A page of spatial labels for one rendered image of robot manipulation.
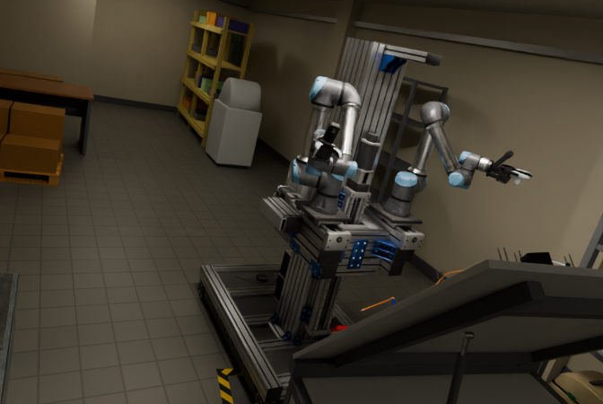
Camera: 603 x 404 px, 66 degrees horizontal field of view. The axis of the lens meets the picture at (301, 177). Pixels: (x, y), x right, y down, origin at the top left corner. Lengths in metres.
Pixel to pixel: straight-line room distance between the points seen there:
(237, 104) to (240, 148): 0.64
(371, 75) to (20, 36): 6.86
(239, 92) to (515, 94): 3.67
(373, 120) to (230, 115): 4.20
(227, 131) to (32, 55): 3.52
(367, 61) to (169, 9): 7.50
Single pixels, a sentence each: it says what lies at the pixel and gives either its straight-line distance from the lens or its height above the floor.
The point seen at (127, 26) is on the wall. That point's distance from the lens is 9.56.
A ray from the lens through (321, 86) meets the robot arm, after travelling 2.18.
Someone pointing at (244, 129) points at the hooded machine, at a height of 0.60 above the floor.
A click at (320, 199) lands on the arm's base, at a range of 2.31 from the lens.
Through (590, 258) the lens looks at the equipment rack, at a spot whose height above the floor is 1.37.
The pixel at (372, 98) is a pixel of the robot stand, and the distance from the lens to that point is 2.49.
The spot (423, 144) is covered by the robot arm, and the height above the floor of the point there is 1.57.
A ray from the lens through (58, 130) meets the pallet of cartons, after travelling 5.50.
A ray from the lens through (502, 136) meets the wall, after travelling 4.51.
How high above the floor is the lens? 1.93
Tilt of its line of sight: 16 degrees down
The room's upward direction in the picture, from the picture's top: 14 degrees clockwise
